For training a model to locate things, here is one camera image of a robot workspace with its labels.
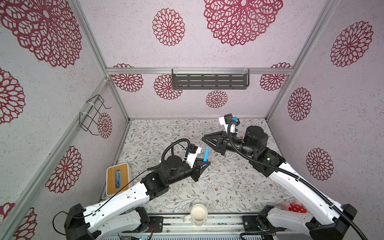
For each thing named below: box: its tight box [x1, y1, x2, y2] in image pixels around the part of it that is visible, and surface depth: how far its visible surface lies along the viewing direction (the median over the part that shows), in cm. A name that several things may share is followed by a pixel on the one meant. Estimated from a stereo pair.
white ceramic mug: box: [182, 203, 208, 227], surface depth 76 cm
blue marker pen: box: [203, 145, 210, 162], surface depth 63 cm
